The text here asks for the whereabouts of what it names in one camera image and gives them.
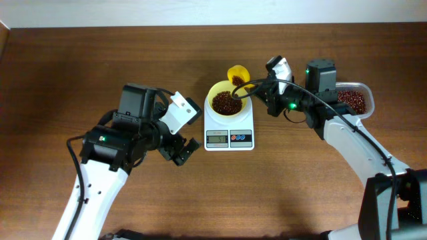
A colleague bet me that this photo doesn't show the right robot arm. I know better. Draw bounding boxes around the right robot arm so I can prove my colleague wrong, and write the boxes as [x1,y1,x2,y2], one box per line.
[250,56,426,240]

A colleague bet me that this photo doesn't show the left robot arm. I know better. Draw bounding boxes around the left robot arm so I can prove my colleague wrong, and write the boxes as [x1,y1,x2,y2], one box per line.
[53,83,201,239]

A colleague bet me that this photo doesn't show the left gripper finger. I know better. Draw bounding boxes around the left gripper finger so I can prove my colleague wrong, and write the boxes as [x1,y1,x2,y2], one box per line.
[171,149,187,166]
[183,138,201,161]

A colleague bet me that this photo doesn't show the red beans in scoop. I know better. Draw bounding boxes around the red beans in scoop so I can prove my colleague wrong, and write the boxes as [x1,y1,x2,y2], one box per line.
[232,75,245,87]

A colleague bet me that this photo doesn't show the white digital kitchen scale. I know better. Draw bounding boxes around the white digital kitchen scale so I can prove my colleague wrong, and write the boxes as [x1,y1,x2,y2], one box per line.
[203,97,255,151]

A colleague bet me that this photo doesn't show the yellow plastic bowl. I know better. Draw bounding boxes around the yellow plastic bowl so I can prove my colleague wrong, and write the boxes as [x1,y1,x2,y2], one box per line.
[207,81,248,117]

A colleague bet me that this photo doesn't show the clear plastic bean container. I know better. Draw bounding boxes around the clear plastic bean container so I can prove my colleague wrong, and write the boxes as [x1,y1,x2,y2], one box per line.
[336,82,375,119]

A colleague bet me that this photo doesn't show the red beans in container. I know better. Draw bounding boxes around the red beans in container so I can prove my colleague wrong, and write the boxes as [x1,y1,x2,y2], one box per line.
[338,91,366,115]

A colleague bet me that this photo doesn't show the yellow plastic scoop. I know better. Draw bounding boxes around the yellow plastic scoop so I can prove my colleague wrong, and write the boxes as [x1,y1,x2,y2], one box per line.
[227,65,250,91]

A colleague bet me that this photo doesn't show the red beans in bowl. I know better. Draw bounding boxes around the red beans in bowl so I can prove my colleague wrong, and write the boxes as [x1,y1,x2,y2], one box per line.
[211,91,243,115]

